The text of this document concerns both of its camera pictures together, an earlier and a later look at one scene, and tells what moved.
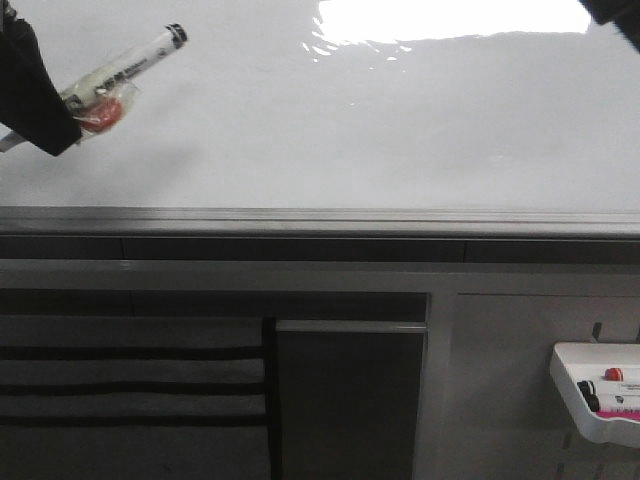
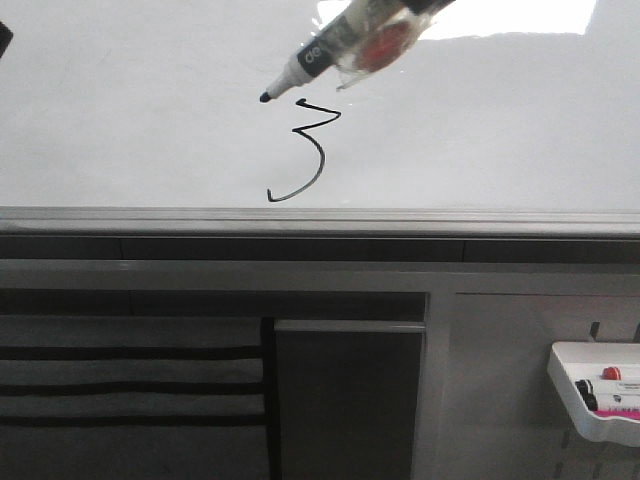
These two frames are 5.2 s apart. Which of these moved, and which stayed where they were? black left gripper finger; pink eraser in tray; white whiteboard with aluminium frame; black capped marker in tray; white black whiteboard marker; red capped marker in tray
Moved: black left gripper finger; white black whiteboard marker
Stayed: pink eraser in tray; red capped marker in tray; white whiteboard with aluminium frame; black capped marker in tray
